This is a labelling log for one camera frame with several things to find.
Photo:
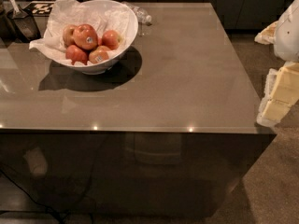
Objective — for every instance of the left pale apple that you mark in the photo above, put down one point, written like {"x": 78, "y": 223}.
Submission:
{"x": 68, "y": 34}

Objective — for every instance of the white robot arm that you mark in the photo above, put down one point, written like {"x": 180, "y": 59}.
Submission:
{"x": 283, "y": 34}

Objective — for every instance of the white bowl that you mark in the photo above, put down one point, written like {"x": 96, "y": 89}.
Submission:
{"x": 102, "y": 15}

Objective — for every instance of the black white marker tag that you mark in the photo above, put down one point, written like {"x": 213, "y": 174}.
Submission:
{"x": 40, "y": 8}

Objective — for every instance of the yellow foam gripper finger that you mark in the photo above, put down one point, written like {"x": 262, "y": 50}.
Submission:
{"x": 281, "y": 92}

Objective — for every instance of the black scoop with white handle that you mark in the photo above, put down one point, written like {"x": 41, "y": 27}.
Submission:
{"x": 23, "y": 23}

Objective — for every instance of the white paper towel liner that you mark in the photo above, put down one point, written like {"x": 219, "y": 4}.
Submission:
{"x": 90, "y": 36}

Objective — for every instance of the top red apple with sticker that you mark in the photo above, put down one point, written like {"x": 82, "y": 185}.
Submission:
{"x": 85, "y": 37}

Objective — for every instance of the front apple with sticker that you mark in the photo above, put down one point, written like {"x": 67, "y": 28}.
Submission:
{"x": 99, "y": 54}

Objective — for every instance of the clear plastic water bottle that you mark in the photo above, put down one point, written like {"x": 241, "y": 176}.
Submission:
{"x": 142, "y": 15}

